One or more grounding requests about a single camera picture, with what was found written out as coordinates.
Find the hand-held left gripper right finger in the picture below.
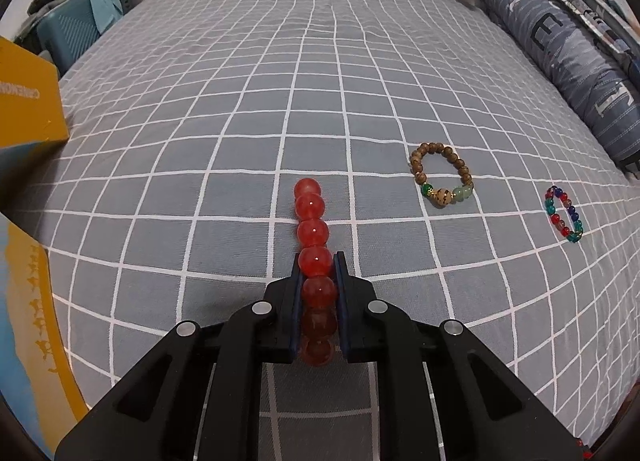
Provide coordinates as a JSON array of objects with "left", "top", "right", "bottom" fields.
[{"left": 334, "top": 251, "right": 587, "bottom": 461}]

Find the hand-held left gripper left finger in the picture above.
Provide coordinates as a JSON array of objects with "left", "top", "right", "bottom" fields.
[{"left": 55, "top": 255, "right": 304, "bottom": 461}]

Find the red bead bracelet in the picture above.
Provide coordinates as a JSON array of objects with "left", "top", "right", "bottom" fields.
[{"left": 292, "top": 178, "right": 337, "bottom": 368}]

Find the grey checked bed sheet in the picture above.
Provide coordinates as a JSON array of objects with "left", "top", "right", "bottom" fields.
[{"left": 10, "top": 0, "right": 640, "bottom": 447}]

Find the blue and yellow cardboard box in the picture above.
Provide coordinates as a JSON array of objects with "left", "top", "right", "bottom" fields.
[{"left": 0, "top": 211, "right": 91, "bottom": 461}]

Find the blue grey patterned pillow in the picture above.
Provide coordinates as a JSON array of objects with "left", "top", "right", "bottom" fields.
[{"left": 477, "top": 0, "right": 640, "bottom": 166}]

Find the teal cloth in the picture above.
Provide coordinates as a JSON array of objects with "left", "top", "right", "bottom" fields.
[{"left": 85, "top": 0, "right": 123, "bottom": 34}]

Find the brown wooden bead bracelet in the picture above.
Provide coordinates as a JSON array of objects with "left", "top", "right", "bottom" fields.
[{"left": 409, "top": 141, "right": 475, "bottom": 208}]

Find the multicolour glass bead bracelet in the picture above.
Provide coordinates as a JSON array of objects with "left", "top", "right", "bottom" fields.
[{"left": 544, "top": 185, "right": 584, "bottom": 245}]

